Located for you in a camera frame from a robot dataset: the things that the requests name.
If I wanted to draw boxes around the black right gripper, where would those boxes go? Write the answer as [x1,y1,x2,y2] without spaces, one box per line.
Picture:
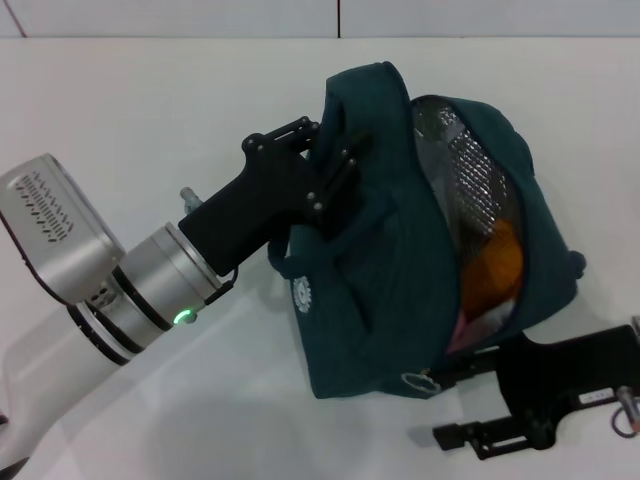
[431,323,640,462]

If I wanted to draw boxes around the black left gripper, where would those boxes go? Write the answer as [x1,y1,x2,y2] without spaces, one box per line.
[177,115,374,278]

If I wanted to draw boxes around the pink peach toy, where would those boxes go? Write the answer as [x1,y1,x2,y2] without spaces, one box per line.
[447,307,501,354]

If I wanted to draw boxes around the yellow banana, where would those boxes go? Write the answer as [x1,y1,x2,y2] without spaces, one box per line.
[459,217,525,321]

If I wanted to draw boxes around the dark teal lunch bag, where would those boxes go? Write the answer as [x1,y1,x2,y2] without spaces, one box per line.
[267,60,586,401]

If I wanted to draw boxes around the right gripper silver connector plug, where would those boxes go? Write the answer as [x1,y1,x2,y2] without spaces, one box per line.
[617,384,640,416]

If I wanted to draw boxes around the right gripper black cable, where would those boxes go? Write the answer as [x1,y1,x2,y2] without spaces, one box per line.
[611,399,640,439]

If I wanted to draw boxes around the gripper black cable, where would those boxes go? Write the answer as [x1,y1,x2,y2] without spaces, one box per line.
[203,266,242,307]
[611,399,640,439]

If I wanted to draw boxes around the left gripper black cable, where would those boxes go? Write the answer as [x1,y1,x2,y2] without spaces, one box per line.
[203,266,242,307]

